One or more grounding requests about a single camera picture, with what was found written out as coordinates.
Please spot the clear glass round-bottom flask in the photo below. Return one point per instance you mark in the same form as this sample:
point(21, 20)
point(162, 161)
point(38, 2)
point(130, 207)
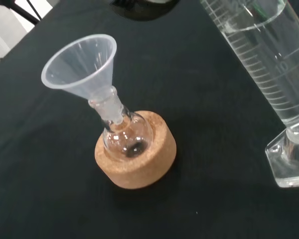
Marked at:
point(129, 134)

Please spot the black bench cloth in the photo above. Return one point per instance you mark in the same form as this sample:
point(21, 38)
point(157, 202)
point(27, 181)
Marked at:
point(64, 199)

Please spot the black tripod leg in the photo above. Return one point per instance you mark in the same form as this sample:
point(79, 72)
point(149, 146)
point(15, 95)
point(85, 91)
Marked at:
point(22, 11)

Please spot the clear plastic funnel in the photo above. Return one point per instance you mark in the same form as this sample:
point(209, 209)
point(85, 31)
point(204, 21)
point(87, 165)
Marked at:
point(84, 67)

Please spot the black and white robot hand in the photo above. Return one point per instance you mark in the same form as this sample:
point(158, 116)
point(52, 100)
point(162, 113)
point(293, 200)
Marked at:
point(144, 12)

